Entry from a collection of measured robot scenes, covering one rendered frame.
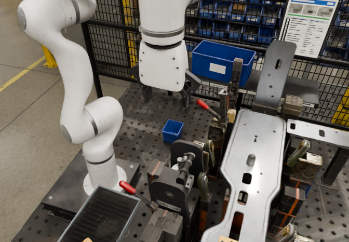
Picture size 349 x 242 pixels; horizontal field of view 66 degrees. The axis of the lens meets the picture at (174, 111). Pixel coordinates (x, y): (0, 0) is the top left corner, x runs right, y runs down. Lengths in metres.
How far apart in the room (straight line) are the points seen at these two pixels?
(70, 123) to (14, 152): 1.89
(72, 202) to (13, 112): 2.16
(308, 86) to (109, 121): 1.03
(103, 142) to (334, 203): 1.08
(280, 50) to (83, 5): 0.80
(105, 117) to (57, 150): 1.70
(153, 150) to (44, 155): 1.38
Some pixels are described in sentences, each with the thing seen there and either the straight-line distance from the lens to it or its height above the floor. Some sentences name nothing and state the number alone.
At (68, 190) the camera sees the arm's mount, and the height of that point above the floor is 0.80.
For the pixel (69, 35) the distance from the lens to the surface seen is 3.55.
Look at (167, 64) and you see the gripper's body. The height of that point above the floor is 1.55.
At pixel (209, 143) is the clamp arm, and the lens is 1.00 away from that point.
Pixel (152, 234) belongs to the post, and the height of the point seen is 1.10.
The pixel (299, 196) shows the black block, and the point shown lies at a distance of 1.08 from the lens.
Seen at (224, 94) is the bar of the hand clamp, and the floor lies 1.21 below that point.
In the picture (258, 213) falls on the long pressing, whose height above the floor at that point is 1.00.
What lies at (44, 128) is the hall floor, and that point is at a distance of 2.95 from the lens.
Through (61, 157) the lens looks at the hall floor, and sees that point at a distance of 2.60.
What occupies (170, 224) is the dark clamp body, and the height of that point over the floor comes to 1.08.
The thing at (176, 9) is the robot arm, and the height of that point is 1.66.
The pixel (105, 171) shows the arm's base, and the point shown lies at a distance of 1.16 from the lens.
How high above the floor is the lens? 1.83
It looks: 40 degrees down
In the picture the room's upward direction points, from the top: straight up
